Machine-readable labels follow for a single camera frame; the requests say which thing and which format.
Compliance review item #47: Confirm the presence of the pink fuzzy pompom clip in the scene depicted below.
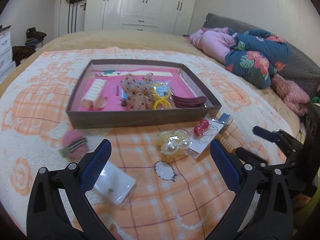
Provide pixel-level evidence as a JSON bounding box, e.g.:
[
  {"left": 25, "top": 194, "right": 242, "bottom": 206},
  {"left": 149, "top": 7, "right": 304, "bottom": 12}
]
[{"left": 59, "top": 129, "right": 88, "bottom": 160}]

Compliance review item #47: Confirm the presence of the pearl hair ties packet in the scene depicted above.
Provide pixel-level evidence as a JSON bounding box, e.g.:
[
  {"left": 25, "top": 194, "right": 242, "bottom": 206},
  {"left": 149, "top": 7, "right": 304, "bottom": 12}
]
[{"left": 156, "top": 128, "right": 190, "bottom": 158}]

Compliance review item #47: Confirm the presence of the brown clothes heap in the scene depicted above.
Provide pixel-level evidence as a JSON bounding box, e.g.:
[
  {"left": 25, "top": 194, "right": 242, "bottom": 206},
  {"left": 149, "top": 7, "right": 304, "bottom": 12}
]
[{"left": 12, "top": 46, "right": 36, "bottom": 67}]

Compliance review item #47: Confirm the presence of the orange spiral hair clip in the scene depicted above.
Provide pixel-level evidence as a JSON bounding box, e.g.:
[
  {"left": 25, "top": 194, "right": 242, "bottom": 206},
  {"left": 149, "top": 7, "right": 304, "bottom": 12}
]
[{"left": 215, "top": 133, "right": 235, "bottom": 153}]

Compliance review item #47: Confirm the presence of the dark red hair claw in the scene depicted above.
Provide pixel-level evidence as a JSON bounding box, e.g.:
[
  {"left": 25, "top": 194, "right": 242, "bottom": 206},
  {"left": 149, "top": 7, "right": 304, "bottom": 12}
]
[{"left": 172, "top": 95, "right": 207, "bottom": 108}]

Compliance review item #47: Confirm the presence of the yellow hair rings packet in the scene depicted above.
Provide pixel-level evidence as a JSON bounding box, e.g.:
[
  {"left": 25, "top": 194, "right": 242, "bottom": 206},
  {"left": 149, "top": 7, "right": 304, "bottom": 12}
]
[{"left": 151, "top": 82, "right": 172, "bottom": 110}]

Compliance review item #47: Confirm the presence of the blue floral quilt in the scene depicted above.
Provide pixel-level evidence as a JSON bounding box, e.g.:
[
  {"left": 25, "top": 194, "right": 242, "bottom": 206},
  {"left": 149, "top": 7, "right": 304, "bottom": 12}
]
[{"left": 225, "top": 29, "right": 291, "bottom": 89}]

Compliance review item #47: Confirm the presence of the clear earring stud packet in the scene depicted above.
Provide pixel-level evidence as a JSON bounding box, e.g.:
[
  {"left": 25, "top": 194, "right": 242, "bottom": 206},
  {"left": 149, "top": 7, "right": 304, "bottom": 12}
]
[{"left": 94, "top": 161, "right": 136, "bottom": 205}]

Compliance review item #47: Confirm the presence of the dotted mesh bow clip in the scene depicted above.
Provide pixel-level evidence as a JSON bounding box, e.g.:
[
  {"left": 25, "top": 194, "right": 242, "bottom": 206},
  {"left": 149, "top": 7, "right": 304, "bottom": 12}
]
[{"left": 121, "top": 73, "right": 155, "bottom": 111}]

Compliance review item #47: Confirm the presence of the brown shallow cardboard tray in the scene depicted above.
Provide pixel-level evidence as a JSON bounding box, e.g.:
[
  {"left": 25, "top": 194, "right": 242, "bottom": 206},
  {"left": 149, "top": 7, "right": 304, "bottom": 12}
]
[{"left": 66, "top": 59, "right": 221, "bottom": 129}]

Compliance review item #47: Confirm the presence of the pink folded quilt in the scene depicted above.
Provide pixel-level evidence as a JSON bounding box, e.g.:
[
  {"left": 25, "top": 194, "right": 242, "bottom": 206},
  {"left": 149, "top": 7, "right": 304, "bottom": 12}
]
[{"left": 185, "top": 27, "right": 235, "bottom": 64}]

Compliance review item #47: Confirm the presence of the grey headboard cushion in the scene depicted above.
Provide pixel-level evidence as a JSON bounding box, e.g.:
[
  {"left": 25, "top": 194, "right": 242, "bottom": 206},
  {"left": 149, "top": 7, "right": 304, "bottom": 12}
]
[{"left": 203, "top": 13, "right": 319, "bottom": 98}]

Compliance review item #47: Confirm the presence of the person right hand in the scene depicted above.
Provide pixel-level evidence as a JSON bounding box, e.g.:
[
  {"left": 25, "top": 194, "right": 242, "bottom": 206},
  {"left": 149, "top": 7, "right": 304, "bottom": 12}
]
[{"left": 292, "top": 193, "right": 311, "bottom": 210}]

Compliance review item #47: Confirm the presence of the dark clothes pile on stool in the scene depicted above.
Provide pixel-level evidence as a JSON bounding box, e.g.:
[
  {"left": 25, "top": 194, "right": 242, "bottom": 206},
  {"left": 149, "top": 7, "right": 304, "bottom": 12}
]
[{"left": 25, "top": 27, "right": 47, "bottom": 47}]

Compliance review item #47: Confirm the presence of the red bead earrings packet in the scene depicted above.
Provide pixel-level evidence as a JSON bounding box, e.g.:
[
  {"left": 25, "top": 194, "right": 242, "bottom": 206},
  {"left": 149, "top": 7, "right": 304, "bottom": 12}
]
[{"left": 189, "top": 119, "right": 225, "bottom": 159}]

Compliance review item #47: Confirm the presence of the person left hand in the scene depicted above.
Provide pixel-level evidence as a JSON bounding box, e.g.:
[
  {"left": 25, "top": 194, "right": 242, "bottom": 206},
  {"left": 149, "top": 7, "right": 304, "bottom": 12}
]
[{"left": 109, "top": 223, "right": 123, "bottom": 240}]

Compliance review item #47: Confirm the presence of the white built-in wardrobe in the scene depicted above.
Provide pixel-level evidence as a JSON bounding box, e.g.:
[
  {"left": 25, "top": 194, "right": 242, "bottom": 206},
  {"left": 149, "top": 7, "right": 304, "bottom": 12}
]
[{"left": 84, "top": 0, "right": 196, "bottom": 36}]

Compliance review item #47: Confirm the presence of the white room door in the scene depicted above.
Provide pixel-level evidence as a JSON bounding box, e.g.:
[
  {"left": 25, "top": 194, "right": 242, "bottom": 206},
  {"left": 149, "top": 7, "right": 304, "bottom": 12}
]
[{"left": 54, "top": 0, "right": 86, "bottom": 38}]

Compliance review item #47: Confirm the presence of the blue box of rings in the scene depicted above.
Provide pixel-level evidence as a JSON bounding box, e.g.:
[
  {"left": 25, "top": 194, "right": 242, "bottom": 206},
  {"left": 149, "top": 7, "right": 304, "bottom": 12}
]
[{"left": 218, "top": 113, "right": 233, "bottom": 133}]

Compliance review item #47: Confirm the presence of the white plastic drawer cabinet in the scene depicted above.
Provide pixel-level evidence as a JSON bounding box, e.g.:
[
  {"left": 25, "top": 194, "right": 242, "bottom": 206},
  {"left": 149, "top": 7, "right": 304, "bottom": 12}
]
[{"left": 0, "top": 25, "right": 16, "bottom": 82}]

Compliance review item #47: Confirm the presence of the pink knitted cloth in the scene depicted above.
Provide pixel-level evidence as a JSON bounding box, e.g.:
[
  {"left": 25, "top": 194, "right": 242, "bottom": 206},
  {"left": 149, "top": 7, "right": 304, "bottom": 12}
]
[{"left": 271, "top": 74, "right": 310, "bottom": 116}]

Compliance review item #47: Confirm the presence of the tan bed cover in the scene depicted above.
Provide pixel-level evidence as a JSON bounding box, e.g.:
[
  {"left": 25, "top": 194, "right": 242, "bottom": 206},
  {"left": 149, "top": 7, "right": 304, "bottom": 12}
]
[{"left": 0, "top": 29, "right": 301, "bottom": 131}]

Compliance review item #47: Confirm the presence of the white comb hair clip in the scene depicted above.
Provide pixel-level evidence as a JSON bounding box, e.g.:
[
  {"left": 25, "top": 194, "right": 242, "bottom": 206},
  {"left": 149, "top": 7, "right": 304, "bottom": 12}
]
[{"left": 81, "top": 79, "right": 107, "bottom": 110}]

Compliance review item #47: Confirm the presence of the orange white plush blanket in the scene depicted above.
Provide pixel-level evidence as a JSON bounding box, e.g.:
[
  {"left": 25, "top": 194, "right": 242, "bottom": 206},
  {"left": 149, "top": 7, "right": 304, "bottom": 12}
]
[{"left": 1, "top": 47, "right": 300, "bottom": 239}]

